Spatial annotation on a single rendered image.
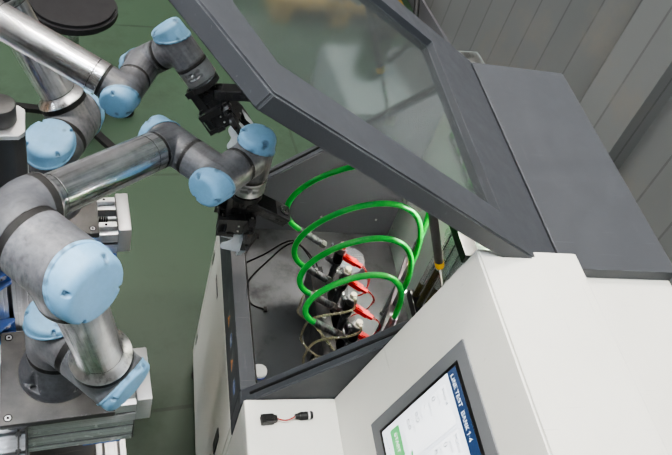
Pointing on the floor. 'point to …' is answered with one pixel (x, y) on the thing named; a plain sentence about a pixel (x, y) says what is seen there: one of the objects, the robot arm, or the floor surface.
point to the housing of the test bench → (591, 220)
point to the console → (512, 363)
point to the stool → (73, 18)
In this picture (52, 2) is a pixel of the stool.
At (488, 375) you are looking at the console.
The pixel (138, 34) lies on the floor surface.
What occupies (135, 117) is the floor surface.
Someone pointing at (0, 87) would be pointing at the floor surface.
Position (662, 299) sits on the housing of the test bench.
